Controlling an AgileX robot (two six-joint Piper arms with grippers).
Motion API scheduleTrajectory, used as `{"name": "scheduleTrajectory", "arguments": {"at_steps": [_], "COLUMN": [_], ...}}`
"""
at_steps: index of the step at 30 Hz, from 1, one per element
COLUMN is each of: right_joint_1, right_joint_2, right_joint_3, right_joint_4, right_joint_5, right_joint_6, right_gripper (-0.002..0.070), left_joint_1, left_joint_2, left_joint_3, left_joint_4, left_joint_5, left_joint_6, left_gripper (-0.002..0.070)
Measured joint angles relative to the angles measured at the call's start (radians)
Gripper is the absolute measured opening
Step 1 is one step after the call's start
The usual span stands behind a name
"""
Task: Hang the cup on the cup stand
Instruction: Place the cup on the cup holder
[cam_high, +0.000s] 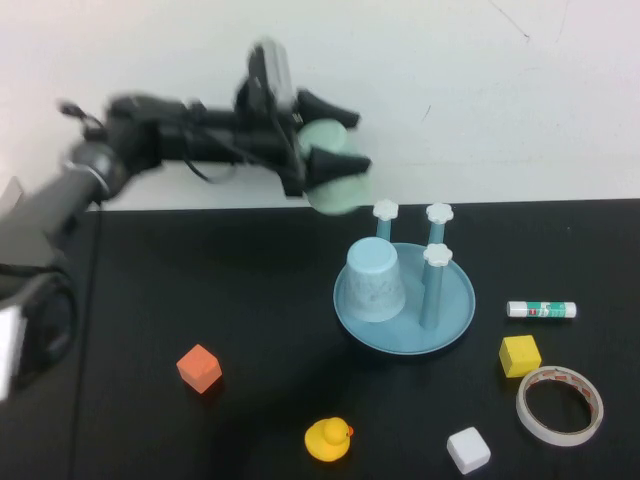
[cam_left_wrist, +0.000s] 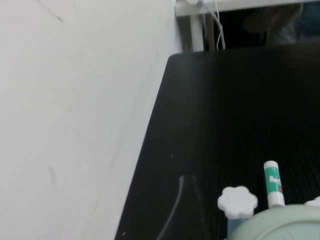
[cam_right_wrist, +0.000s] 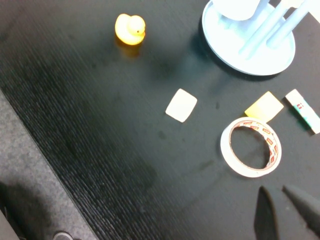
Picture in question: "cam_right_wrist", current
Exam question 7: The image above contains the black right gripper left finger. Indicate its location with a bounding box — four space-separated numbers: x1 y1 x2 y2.
253 185 279 240

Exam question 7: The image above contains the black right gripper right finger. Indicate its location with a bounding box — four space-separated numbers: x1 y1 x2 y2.
282 184 320 233

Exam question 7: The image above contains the blue cup stand with pegs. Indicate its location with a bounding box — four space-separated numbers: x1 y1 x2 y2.
201 0 315 76

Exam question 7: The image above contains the light blue speckled cup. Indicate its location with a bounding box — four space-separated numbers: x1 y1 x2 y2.
211 0 262 22

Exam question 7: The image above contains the white tape roll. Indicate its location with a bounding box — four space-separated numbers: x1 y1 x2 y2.
220 116 283 179

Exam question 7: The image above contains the white green glue stick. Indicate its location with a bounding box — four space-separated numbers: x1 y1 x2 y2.
284 88 320 135

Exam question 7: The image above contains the yellow cube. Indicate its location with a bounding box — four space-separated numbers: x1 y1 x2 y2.
244 90 285 124

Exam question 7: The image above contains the white cube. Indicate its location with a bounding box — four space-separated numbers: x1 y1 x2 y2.
165 88 198 123

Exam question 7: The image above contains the yellow rubber duck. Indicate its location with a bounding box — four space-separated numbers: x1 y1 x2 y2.
114 13 147 46

